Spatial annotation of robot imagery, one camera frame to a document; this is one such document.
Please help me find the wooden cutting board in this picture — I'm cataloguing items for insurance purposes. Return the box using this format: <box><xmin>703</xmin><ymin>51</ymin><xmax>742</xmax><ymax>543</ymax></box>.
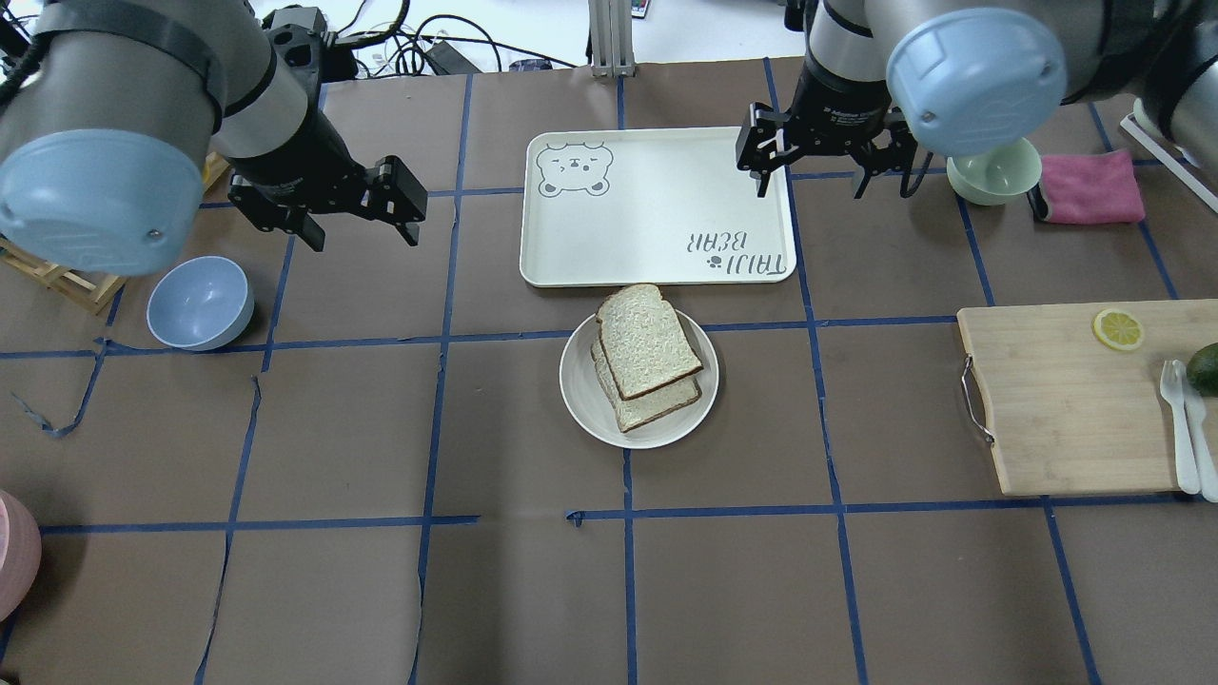
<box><xmin>956</xmin><ymin>299</ymin><xmax>1217</xmax><ymax>496</ymax></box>

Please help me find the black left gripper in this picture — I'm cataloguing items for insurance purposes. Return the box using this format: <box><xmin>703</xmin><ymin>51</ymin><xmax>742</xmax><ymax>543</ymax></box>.
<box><xmin>227</xmin><ymin>144</ymin><xmax>429</xmax><ymax>254</ymax></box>

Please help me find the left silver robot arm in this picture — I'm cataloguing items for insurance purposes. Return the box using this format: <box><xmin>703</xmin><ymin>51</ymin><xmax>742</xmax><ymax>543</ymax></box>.
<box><xmin>1</xmin><ymin>1</ymin><xmax>428</xmax><ymax>275</ymax></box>

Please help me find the cream bear tray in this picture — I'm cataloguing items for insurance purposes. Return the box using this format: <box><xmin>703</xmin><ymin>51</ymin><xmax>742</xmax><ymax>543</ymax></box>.
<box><xmin>519</xmin><ymin>127</ymin><xmax>797</xmax><ymax>286</ymax></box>

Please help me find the white plastic knife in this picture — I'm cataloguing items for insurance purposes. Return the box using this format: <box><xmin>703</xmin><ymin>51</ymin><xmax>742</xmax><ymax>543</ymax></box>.
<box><xmin>1170</xmin><ymin>360</ymin><xmax>1217</xmax><ymax>503</ymax></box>

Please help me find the wooden rack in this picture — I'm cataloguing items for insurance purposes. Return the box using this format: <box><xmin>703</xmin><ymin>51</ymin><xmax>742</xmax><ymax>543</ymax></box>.
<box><xmin>2</xmin><ymin>130</ymin><xmax>228</xmax><ymax>314</ymax></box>

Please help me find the blue bowl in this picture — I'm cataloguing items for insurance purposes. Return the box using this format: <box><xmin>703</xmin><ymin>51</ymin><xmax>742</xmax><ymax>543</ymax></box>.
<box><xmin>147</xmin><ymin>255</ymin><xmax>255</xmax><ymax>352</ymax></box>

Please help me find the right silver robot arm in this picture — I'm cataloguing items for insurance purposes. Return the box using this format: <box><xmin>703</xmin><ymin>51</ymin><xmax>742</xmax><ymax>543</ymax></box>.
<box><xmin>736</xmin><ymin>1</ymin><xmax>1217</xmax><ymax>196</ymax></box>

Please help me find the white plastic fork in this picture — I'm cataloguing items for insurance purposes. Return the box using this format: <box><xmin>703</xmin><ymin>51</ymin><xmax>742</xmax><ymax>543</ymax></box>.
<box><xmin>1160</xmin><ymin>360</ymin><xmax>1201</xmax><ymax>495</ymax></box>

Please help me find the lemon slice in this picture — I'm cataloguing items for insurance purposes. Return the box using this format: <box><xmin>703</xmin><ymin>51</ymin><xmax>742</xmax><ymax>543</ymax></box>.
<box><xmin>1091</xmin><ymin>307</ymin><xmax>1146</xmax><ymax>352</ymax></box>

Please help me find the green bowl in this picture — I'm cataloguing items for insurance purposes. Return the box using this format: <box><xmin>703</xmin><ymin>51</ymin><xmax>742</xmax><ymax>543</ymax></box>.
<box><xmin>948</xmin><ymin>138</ymin><xmax>1043</xmax><ymax>206</ymax></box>

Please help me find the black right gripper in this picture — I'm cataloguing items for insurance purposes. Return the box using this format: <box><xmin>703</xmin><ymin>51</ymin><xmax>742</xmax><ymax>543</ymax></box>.
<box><xmin>734</xmin><ymin>62</ymin><xmax>918</xmax><ymax>200</ymax></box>

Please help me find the bread slice on plate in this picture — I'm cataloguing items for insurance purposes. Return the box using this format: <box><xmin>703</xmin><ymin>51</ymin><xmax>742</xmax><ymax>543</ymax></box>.
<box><xmin>590</xmin><ymin>343</ymin><xmax>702</xmax><ymax>433</ymax></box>

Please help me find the bread slice from board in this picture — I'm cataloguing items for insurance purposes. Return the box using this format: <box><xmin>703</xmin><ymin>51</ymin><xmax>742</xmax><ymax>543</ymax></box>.
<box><xmin>596</xmin><ymin>284</ymin><xmax>704</xmax><ymax>401</ymax></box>

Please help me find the pink cloth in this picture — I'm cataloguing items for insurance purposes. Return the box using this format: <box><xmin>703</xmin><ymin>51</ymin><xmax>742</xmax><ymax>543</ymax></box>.
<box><xmin>1026</xmin><ymin>150</ymin><xmax>1146</xmax><ymax>225</ymax></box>

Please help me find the pink bowl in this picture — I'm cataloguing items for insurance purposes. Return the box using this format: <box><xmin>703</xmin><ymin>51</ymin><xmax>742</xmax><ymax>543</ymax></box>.
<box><xmin>1</xmin><ymin>491</ymin><xmax>41</xmax><ymax>620</ymax></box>

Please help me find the avocado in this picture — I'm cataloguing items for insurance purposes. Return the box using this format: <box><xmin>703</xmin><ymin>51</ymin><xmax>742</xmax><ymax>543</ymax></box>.
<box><xmin>1185</xmin><ymin>343</ymin><xmax>1218</xmax><ymax>399</ymax></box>

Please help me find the round cream plate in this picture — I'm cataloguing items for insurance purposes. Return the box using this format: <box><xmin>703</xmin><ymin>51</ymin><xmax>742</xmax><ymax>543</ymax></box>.
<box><xmin>558</xmin><ymin>311</ymin><xmax>721</xmax><ymax>450</ymax></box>

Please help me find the aluminium frame post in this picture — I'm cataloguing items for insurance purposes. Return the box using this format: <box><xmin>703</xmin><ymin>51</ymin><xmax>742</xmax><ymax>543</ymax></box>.
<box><xmin>588</xmin><ymin>0</ymin><xmax>637</xmax><ymax>78</ymax></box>

